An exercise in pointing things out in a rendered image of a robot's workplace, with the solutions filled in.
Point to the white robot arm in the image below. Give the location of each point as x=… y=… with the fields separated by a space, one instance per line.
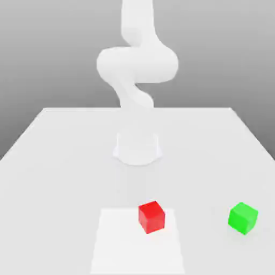
x=137 y=64

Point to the small red cube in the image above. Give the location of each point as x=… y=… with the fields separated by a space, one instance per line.
x=151 y=217

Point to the small green cube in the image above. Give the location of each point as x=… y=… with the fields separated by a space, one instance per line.
x=242 y=218

